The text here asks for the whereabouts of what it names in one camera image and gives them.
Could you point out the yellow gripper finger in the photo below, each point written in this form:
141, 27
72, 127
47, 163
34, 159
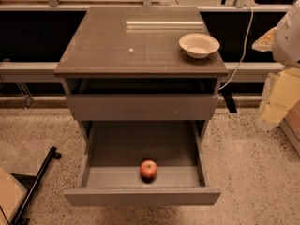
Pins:
280, 93
265, 42

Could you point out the red apple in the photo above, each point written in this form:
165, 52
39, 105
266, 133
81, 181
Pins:
148, 169

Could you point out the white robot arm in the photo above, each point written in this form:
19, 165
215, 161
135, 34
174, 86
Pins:
286, 45

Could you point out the grey drawer cabinet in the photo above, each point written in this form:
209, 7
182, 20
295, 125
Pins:
135, 51

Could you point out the open grey middle drawer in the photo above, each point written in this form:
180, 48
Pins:
110, 171

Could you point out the closed grey top drawer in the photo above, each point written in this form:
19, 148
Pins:
141, 107

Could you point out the cardboard box right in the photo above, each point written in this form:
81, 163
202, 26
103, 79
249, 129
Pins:
291, 126

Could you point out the cardboard box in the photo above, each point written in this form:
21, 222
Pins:
12, 193
291, 126

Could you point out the white paper bowl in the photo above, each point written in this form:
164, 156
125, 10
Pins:
198, 46

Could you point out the black metal bar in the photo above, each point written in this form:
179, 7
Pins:
31, 182

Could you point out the cardboard box left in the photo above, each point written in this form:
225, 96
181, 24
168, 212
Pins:
12, 193

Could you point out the metal rail beam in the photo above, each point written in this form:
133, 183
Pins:
42, 72

